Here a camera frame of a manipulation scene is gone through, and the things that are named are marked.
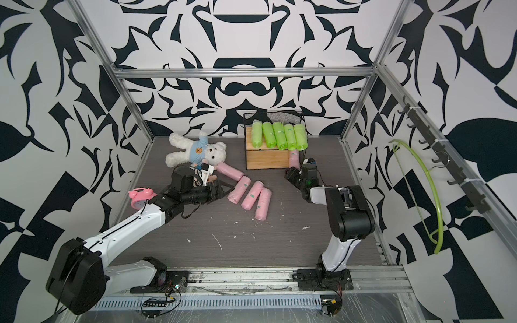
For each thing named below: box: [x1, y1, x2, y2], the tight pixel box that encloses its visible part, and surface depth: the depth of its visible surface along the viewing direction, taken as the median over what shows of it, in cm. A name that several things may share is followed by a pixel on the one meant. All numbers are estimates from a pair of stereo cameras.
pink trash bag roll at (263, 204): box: [255, 187, 273, 221], surface depth 92 cm
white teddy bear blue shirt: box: [164, 131, 227, 168], surface depth 106 cm
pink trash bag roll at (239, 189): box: [227, 175, 252, 205], surface depth 98 cm
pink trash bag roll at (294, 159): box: [288, 149, 301, 171], surface depth 107 cm
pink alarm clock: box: [128, 187, 158, 210], surface depth 87 cm
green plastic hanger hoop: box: [388, 139, 444, 255], surface depth 70 cm
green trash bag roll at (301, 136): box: [293, 123, 308, 152], surface depth 94 cm
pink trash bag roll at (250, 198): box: [240, 180, 264, 211], surface depth 94 cm
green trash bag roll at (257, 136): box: [251, 119, 264, 149], surface depth 97 cm
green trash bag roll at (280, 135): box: [272, 121, 289, 151], surface depth 95 cm
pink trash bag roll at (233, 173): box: [216, 161, 245, 182], surface depth 104 cm
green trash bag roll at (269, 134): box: [261, 121, 277, 149], surface depth 96 cm
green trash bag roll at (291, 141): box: [284, 123, 297, 152], surface depth 95 cm
